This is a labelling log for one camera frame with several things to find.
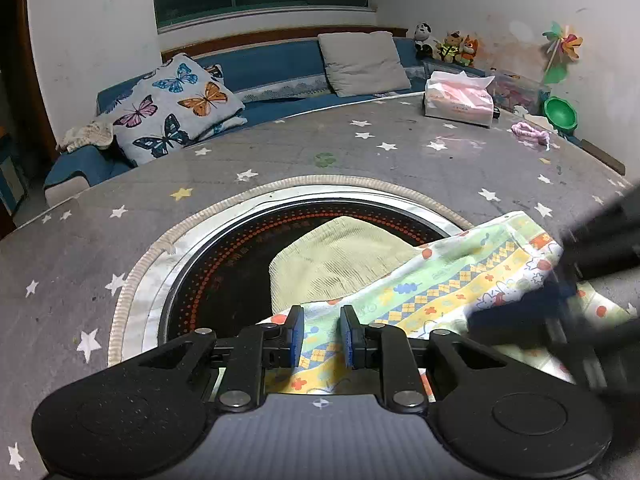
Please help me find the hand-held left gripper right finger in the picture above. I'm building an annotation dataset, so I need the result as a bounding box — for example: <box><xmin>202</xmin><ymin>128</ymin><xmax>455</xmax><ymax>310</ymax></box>
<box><xmin>340</xmin><ymin>305</ymin><xmax>528</xmax><ymax>413</ymax></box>

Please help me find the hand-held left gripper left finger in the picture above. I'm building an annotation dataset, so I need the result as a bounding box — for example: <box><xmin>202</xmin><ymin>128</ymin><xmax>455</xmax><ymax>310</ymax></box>
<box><xmin>132</xmin><ymin>305</ymin><xmax>306</xmax><ymax>413</ymax></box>

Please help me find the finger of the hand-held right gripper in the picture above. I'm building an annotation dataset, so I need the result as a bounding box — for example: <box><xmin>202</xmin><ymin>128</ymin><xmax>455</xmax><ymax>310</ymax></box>
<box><xmin>464</xmin><ymin>280</ymin><xmax>640</xmax><ymax>393</ymax></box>
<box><xmin>547</xmin><ymin>192</ymin><xmax>640</xmax><ymax>311</ymax></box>

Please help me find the patterned green child's jacket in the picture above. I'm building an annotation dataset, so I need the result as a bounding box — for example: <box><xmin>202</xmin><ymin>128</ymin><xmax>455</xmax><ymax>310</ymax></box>
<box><xmin>262</xmin><ymin>211</ymin><xmax>637</xmax><ymax>397</ymax></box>

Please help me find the round black hotplate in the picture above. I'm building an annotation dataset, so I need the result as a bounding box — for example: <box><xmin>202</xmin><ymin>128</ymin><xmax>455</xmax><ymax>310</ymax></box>
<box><xmin>158</xmin><ymin>205</ymin><xmax>463</xmax><ymax>356</ymax></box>

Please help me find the small pink cloth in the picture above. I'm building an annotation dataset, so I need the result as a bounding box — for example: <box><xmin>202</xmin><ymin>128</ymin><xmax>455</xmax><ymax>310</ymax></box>
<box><xmin>510</xmin><ymin>121</ymin><xmax>551</xmax><ymax>147</ymax></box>

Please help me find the green plastic bowl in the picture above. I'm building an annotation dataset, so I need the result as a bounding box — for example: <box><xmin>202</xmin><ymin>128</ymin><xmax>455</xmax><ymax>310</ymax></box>
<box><xmin>543</xmin><ymin>96</ymin><xmax>579</xmax><ymax>134</ymax></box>

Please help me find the clear plastic storage box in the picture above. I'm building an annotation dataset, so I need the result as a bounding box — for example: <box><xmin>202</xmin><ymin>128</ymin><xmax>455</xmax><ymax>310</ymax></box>
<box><xmin>487</xmin><ymin>69</ymin><xmax>551</xmax><ymax>114</ymax></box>

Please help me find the colourful pinwheel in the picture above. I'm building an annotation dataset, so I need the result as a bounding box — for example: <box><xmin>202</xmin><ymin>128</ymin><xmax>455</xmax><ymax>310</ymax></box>
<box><xmin>542</xmin><ymin>21</ymin><xmax>585</xmax><ymax>85</ymax></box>

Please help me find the pink tissue pack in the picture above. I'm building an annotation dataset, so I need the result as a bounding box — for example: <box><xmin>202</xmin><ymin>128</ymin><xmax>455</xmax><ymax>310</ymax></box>
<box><xmin>423</xmin><ymin>71</ymin><xmax>496</xmax><ymax>127</ymax></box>

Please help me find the grey star tablecloth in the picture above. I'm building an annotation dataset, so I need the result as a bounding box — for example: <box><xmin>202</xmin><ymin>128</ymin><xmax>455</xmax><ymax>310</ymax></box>
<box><xmin>0</xmin><ymin>95</ymin><xmax>640</xmax><ymax>480</ymax></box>

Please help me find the orange fox plush toy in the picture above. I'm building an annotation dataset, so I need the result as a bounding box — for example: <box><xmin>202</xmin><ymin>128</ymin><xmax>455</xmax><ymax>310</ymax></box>
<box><xmin>458</xmin><ymin>35</ymin><xmax>480</xmax><ymax>67</ymax></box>

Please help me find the brown bear plush toy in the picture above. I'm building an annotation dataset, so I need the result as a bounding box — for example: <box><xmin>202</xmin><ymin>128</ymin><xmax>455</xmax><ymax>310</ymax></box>
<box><xmin>434</xmin><ymin>31</ymin><xmax>464</xmax><ymax>64</ymax></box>

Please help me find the butterfly print pillow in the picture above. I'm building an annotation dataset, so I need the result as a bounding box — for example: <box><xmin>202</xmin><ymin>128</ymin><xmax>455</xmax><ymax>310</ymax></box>
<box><xmin>96</xmin><ymin>54</ymin><xmax>247</xmax><ymax>166</ymax></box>

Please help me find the panda plush toy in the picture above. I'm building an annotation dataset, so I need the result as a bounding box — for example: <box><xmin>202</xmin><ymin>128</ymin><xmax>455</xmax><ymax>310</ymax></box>
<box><xmin>413</xmin><ymin>22</ymin><xmax>435</xmax><ymax>59</ymax></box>

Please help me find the blue sofa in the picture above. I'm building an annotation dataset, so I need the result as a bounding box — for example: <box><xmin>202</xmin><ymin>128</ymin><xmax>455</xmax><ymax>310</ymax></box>
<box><xmin>44</xmin><ymin>36</ymin><xmax>432</xmax><ymax>207</ymax></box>

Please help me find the grey pillow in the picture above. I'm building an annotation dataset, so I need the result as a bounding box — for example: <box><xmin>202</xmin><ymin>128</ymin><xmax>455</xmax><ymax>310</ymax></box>
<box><xmin>317</xmin><ymin>31</ymin><xmax>412</xmax><ymax>98</ymax></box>

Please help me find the small cream cloth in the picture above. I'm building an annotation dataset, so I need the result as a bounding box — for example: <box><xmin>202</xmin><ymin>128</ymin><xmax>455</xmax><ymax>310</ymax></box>
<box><xmin>56</xmin><ymin>121</ymin><xmax>115</xmax><ymax>154</ymax></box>

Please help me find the blue framed board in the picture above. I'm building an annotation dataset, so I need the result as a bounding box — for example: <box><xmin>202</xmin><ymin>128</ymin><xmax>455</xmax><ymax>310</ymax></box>
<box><xmin>0</xmin><ymin>152</ymin><xmax>27</xmax><ymax>213</ymax></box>

